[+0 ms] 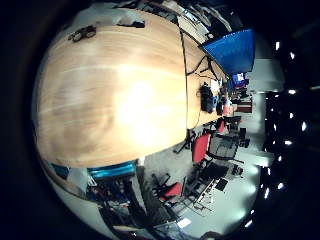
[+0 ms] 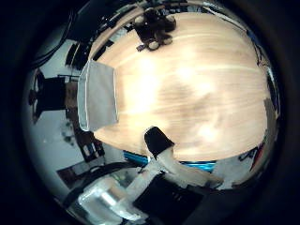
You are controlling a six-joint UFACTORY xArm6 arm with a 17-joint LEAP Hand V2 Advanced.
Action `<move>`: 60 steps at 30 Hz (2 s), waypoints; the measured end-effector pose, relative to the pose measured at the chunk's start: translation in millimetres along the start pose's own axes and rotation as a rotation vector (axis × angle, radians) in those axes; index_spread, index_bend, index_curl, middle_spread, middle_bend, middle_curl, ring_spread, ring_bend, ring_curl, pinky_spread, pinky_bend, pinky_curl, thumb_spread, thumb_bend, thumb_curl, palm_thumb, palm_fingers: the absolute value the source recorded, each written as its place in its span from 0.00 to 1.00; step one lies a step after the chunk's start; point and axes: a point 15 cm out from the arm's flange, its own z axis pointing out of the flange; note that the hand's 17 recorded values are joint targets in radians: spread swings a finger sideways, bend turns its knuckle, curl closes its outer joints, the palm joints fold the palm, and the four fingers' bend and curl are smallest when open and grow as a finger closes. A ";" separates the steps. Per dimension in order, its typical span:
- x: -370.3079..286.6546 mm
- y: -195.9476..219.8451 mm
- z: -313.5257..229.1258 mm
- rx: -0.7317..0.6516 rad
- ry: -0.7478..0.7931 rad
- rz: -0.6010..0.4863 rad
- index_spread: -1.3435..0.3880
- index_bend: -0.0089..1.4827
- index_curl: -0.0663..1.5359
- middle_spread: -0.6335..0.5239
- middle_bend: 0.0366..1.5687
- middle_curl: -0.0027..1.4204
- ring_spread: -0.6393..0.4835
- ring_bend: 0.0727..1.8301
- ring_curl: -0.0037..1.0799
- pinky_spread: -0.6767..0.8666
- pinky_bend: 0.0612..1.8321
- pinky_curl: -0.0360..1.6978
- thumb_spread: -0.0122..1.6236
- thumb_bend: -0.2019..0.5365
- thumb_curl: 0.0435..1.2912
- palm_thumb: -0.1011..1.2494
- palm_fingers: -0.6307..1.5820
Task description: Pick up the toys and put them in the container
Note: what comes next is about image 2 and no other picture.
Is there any person in dark clothes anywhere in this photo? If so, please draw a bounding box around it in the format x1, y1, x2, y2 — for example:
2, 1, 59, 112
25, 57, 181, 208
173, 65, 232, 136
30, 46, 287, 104
27, 69, 68, 125

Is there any brown plush toy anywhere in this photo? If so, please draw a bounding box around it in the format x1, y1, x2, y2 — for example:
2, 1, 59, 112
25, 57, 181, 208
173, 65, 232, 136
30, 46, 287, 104
132, 8, 177, 53

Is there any brown cardboard box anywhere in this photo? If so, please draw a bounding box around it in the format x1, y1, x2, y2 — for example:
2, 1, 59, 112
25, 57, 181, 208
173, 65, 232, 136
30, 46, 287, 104
65, 82, 79, 109

